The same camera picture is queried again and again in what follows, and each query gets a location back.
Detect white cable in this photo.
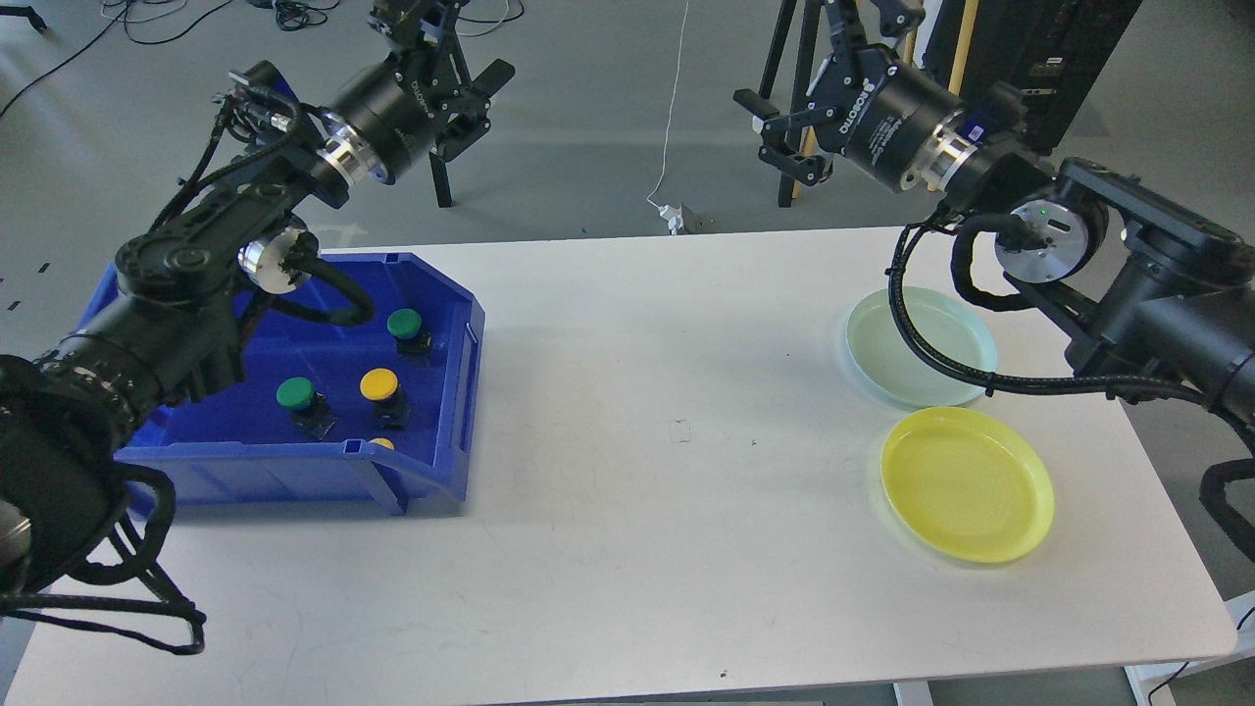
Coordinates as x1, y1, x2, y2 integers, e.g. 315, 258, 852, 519
648, 0, 692, 212

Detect wooden leg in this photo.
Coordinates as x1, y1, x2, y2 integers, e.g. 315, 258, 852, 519
948, 0, 979, 95

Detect white power adapter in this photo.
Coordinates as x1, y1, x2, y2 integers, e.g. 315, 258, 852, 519
658, 204, 710, 236

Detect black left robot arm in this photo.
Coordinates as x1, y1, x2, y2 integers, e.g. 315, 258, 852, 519
1, 1, 516, 655

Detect black floor cables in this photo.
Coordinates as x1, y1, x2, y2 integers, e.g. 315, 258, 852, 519
0, 0, 526, 120

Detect blue plastic bin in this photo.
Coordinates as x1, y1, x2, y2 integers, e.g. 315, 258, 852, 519
115, 253, 484, 515

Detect green push button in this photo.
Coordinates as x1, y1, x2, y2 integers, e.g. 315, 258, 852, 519
275, 377, 339, 441
385, 307, 433, 357

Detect black equipment cabinet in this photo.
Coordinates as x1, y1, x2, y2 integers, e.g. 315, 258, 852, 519
955, 1, 1141, 155

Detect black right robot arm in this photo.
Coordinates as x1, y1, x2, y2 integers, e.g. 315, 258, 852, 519
734, 1, 1254, 446

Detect light green plate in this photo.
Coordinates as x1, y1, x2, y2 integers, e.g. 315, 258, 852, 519
846, 286, 999, 409

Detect yellow plate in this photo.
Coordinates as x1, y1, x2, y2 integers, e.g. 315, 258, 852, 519
879, 408, 1055, 566

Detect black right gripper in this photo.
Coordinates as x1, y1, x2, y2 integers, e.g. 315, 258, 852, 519
733, 1, 961, 193

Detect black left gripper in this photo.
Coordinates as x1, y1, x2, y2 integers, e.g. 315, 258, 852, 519
324, 1, 516, 186

